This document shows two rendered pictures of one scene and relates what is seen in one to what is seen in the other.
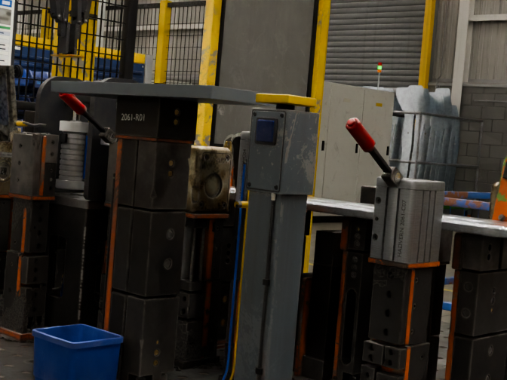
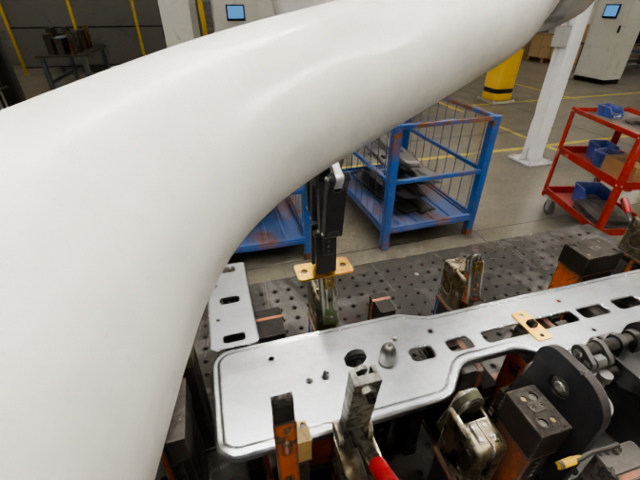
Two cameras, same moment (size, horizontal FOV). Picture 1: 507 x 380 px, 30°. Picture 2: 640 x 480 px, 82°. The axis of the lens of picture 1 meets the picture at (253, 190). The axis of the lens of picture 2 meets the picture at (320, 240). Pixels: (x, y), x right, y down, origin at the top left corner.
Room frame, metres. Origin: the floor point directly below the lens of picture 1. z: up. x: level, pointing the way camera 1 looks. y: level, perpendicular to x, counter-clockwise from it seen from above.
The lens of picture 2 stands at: (1.96, 0.83, 1.59)
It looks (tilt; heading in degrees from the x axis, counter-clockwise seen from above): 33 degrees down; 302
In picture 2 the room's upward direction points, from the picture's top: straight up
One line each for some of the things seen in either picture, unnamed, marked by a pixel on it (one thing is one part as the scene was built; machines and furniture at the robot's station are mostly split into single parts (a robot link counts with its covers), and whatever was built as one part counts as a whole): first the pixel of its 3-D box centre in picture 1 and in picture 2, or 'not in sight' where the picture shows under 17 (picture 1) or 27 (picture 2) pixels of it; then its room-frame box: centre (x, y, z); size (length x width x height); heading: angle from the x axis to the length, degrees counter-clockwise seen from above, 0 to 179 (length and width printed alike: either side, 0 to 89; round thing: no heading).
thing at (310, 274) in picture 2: (67, 53); (323, 266); (2.18, 0.45, 1.26); 0.08 x 0.04 x 0.01; 48
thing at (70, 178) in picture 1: (84, 207); (560, 444); (1.78, 0.31, 0.94); 0.18 x 0.13 x 0.49; 48
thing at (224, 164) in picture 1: (197, 255); not in sight; (1.64, 0.09, 0.89); 0.13 x 0.11 x 0.38; 138
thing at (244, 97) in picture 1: (158, 93); not in sight; (1.46, 0.16, 1.16); 0.37 x 0.14 x 0.02; 48
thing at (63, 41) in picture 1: (63, 38); (325, 250); (2.17, 0.46, 1.29); 0.03 x 0.01 x 0.07; 48
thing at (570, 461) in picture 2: (31, 124); (588, 454); (1.79, 0.43, 1.09); 0.10 x 0.01 x 0.01; 48
